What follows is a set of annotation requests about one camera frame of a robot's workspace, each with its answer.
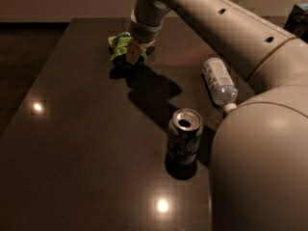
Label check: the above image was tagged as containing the opened green soda can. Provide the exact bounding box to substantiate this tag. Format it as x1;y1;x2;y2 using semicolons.
167;108;203;166

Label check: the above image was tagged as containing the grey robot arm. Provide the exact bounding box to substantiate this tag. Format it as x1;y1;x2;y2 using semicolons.
128;0;308;231

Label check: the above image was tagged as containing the clear plastic water bottle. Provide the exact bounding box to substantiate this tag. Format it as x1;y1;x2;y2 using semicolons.
202;58;238;115

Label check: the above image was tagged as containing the green rice chip bag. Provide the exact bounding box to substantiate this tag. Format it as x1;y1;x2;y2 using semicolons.
108;32;147;66

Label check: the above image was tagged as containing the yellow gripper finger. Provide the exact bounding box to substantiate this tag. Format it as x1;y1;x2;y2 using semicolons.
126;40;142;65

